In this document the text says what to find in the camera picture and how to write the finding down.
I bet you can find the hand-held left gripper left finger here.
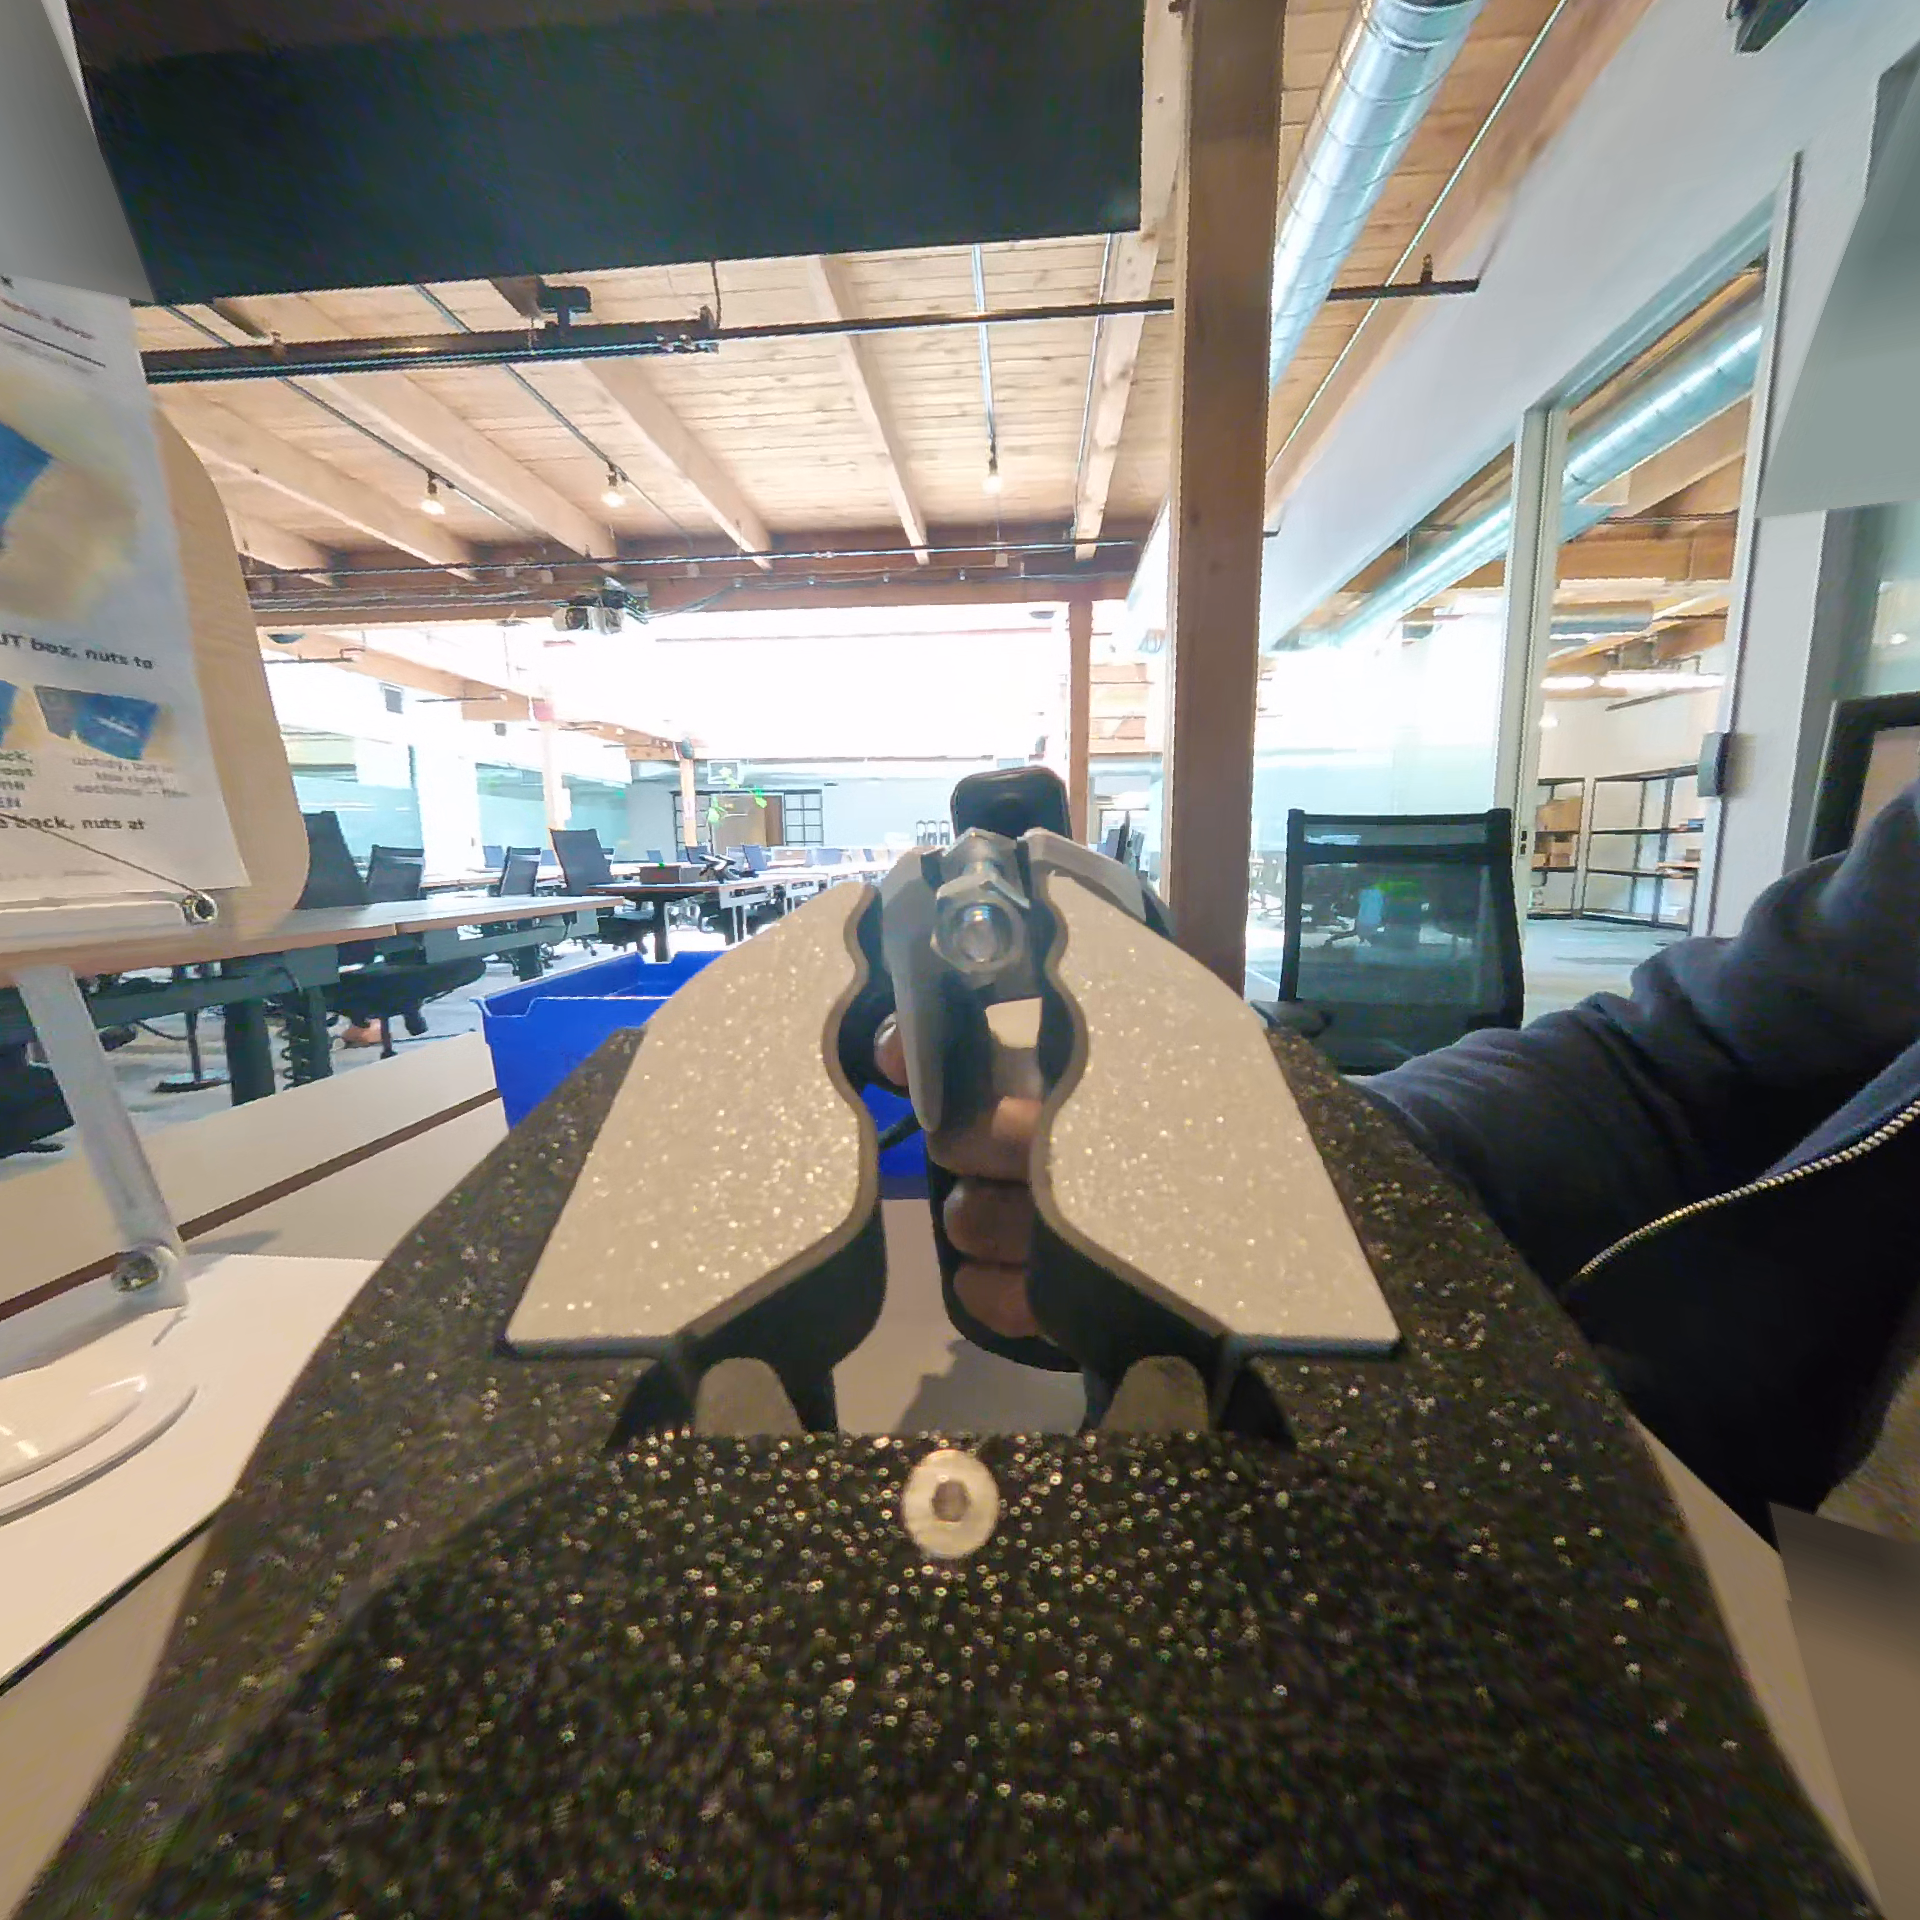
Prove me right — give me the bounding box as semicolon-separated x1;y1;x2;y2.
500;880;891;1434

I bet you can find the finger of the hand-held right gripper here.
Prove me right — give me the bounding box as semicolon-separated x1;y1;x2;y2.
1018;834;1177;934
877;844;990;1134

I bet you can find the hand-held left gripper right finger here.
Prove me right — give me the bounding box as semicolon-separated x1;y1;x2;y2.
1027;868;1405;1434

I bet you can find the steel hex bolt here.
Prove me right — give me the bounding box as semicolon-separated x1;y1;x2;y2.
942;830;1027;969

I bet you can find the steel hex nut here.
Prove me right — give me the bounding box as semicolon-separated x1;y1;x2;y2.
931;874;1034;982

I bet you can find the blue plastic bin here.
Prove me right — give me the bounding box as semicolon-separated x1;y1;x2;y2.
478;948;934;1201

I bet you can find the person's right hand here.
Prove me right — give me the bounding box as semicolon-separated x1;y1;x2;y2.
873;1017;1052;1340

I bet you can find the row of office desks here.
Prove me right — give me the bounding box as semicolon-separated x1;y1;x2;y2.
0;812;962;1157

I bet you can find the metal storage shelf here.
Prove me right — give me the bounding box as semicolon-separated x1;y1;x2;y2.
1532;766;1704;934

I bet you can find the person's dark jacket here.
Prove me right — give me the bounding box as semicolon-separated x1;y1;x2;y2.
1559;780;1920;1532

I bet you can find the grey stand pole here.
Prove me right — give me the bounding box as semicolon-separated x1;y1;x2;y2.
18;968;189;1296

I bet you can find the black ceiling panel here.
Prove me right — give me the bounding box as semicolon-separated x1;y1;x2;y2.
65;0;1147;303

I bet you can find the printed instruction sheet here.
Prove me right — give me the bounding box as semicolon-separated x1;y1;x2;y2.
0;270;248;912

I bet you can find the wooden support post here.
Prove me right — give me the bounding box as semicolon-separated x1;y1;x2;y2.
1162;0;1292;995

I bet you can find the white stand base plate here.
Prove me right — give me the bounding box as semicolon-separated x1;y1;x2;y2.
0;1253;383;1682

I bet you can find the silver air duct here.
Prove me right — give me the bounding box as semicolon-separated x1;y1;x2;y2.
1267;0;1489;394

